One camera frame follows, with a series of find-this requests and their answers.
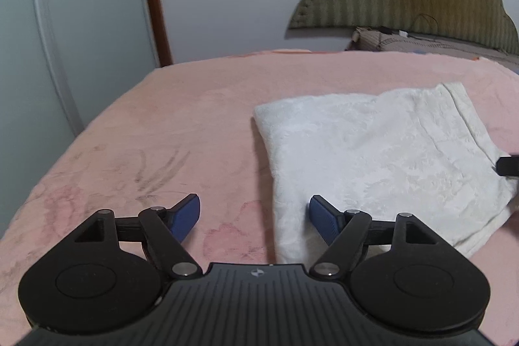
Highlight pink floral blanket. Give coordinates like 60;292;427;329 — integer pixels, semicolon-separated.
0;48;519;346

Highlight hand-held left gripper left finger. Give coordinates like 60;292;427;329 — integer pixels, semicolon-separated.
75;194;203;280

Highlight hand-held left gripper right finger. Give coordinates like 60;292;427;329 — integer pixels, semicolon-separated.
309;195;437;279

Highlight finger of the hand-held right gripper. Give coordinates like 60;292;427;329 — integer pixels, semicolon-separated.
496;155;519;178

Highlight white pants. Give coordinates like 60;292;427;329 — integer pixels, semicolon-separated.
253;82;519;266

